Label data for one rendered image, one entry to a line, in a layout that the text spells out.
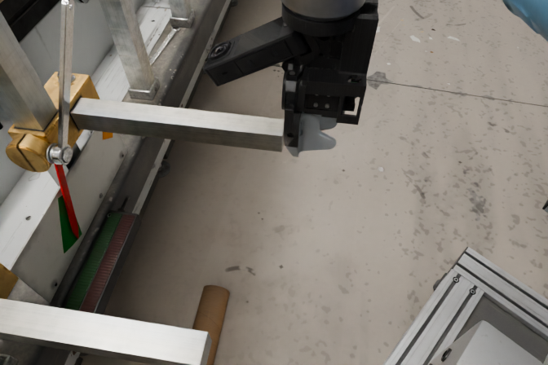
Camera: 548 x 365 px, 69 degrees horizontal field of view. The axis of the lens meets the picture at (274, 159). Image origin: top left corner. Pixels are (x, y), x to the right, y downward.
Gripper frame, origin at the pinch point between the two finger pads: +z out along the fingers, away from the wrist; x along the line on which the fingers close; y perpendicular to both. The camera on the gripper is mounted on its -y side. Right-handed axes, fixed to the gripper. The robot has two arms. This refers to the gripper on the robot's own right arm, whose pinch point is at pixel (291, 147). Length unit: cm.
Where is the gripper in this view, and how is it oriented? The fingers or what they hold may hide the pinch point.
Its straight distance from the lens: 51.0
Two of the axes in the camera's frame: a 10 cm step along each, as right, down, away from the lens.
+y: 9.9, 1.1, -1.0
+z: 0.0, 6.4, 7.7
